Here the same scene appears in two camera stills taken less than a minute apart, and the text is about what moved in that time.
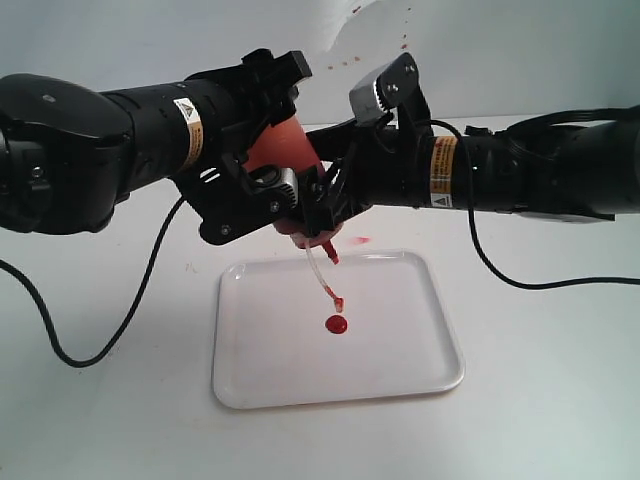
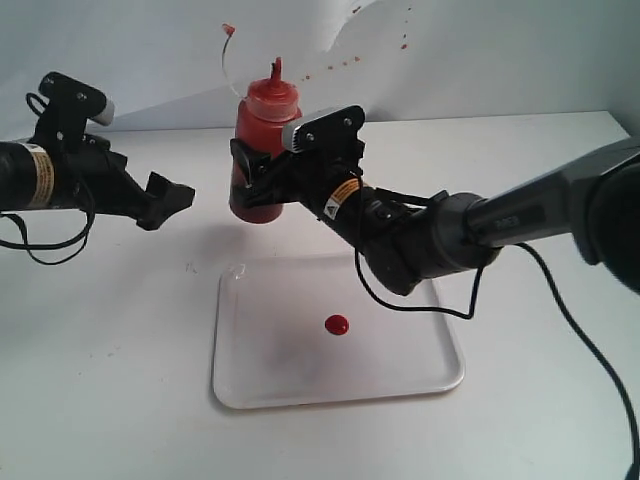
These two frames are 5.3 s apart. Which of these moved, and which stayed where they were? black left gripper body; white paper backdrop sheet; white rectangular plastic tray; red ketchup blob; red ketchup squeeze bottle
Moved: black left gripper body; red ketchup squeeze bottle
Stayed: red ketchup blob; white paper backdrop sheet; white rectangular plastic tray
